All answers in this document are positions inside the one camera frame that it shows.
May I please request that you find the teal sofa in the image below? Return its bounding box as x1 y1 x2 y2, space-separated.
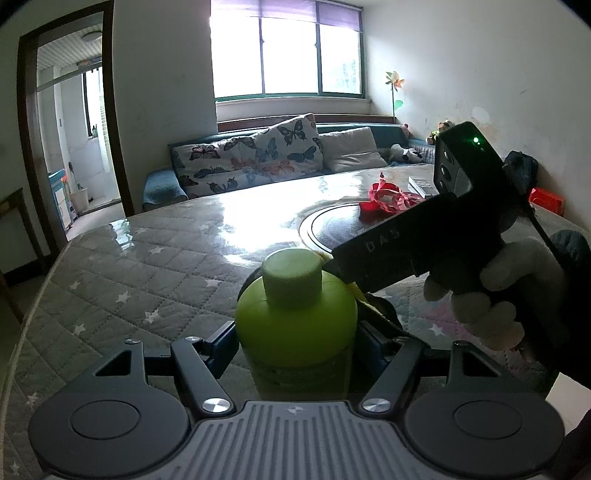
141 122 437 210

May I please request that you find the balcony window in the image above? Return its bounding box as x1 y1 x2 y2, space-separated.
82 69 110 140

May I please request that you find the long butterfly print cushion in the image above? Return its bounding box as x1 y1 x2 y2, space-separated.
171 137 262 200

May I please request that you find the white pillow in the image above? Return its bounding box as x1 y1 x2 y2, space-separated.
318 127 389 174

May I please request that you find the green plastic bottle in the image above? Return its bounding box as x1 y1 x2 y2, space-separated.
235 248 358 402

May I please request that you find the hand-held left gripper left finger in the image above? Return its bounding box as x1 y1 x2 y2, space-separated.
92 320 238 418

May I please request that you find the colourful pinwheel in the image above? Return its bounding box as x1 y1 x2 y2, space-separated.
385 71 406 123

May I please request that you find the green framed window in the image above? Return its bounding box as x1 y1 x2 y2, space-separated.
210 0 373 103

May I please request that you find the dark wooden door frame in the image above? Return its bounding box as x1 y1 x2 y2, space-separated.
17 0 136 241

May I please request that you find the round black hotplate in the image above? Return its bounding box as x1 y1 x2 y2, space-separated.
299 203 370 254

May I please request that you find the white remote control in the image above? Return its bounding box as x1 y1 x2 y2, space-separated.
408 175 437 197

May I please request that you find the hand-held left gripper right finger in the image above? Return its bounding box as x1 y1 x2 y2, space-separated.
358 320 502 418

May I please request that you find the black and white plush toy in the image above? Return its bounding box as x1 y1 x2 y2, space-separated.
390 144 435 165

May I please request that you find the dark blue cloth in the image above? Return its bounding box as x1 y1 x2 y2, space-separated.
503 151 539 195

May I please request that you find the square butterfly print pillow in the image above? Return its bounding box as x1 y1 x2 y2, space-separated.
254 114 325 181

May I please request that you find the black cable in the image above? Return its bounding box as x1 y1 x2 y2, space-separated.
523 199 556 248

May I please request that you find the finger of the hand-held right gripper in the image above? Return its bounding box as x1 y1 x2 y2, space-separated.
359 295 403 337
237 270 265 302

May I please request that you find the red plastic bag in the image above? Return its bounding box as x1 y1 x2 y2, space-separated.
359 171 424 223

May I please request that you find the dark wooden desk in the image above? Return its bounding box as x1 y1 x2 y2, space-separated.
0 188 52 324

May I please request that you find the red box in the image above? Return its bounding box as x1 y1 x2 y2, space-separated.
529 188 567 216

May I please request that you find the person's right hand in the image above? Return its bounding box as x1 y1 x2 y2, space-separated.
424 236 568 352

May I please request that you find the purple window blind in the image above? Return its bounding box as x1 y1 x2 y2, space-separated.
256 0 363 31

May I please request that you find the blue and white cart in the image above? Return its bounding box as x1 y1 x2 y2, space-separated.
48 169 73 228

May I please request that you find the brown plush toy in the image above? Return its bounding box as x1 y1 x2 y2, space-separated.
426 119 456 147

